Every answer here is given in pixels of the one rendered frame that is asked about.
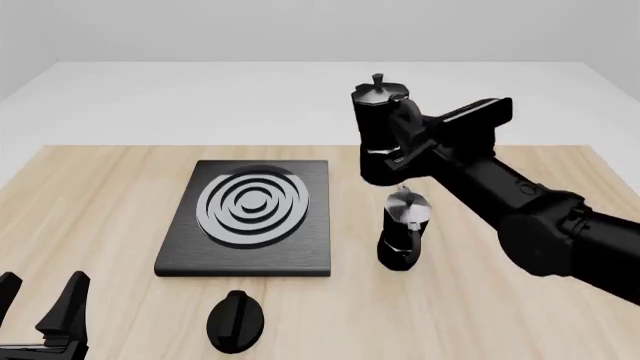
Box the black moka pot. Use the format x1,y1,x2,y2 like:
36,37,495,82
376,185,433,272
352,72,426,187

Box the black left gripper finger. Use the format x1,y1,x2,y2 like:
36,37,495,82
34,270,92,341
0,271,24,328

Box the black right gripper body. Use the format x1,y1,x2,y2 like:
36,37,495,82
383,112,454,171

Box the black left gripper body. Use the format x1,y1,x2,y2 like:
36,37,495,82
0,331,90,360

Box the flat black stove plate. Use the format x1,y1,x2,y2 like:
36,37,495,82
153,159,334,279

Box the round black stove knob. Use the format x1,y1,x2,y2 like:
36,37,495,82
206,289,267,355

